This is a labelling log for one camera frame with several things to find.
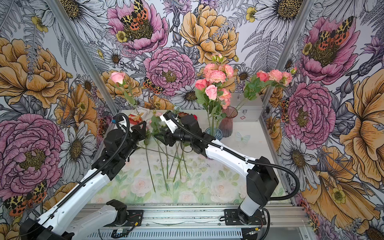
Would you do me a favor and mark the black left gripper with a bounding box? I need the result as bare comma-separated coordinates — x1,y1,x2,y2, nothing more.
118,121,148,160

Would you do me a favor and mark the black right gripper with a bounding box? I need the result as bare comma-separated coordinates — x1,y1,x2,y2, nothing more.
153,125,194,147

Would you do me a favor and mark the pink rose stem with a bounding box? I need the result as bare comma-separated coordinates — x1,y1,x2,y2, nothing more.
205,85,218,133
236,71,269,110
109,71,157,193

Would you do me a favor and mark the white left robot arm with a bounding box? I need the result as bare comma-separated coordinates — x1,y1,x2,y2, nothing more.
19,113,147,240

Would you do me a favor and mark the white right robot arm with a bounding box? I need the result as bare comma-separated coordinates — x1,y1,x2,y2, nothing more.
154,111,279,225

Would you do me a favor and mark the pink purple glass vase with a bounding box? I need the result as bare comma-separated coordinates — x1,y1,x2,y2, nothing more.
205,128,223,141

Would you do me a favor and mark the dark pink glass vase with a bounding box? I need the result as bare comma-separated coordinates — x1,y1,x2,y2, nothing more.
219,107,238,138

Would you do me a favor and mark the white pink flower stem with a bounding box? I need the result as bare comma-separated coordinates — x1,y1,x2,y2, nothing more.
150,110,170,192

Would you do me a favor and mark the red white small box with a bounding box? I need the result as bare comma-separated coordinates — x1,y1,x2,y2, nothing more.
128,107,150,125

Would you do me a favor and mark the silver first aid case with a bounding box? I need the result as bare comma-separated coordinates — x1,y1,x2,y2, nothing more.
231,93,263,123

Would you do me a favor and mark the black corrugated left cable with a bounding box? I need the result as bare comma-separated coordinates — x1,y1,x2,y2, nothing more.
17,113,130,238

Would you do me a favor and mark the black corrugated cable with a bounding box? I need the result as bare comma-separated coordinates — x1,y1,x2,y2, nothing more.
166,111,301,201
17,113,130,238

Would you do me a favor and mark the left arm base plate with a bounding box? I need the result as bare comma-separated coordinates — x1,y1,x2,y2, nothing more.
105,200,144,228

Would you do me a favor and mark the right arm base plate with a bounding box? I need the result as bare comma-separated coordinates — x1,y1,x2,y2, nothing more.
220,208,267,226

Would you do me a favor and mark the black corrugated right cable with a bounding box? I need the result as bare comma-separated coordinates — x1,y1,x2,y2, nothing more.
166,111,301,201

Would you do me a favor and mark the aluminium rail frame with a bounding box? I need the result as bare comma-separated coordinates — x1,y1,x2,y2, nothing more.
85,204,316,240

